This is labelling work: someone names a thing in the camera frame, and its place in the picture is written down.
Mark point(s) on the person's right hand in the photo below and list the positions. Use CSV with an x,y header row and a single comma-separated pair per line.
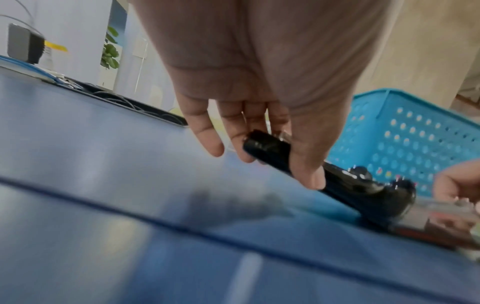
x,y
459,181

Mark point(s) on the person's left hand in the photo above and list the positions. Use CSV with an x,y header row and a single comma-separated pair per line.
x,y
262,59

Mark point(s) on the black handheld tool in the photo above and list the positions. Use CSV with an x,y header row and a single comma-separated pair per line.
x,y
356,187

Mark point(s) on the blue perforated plastic basket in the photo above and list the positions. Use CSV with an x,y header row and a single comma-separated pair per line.
x,y
412,133

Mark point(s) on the green leafy plant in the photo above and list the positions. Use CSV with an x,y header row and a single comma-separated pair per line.
x,y
111,53

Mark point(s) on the yellow tag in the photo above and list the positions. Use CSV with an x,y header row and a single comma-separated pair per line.
x,y
56,46

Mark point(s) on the grey power adapter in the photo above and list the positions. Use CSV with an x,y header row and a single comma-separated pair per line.
x,y
23,43

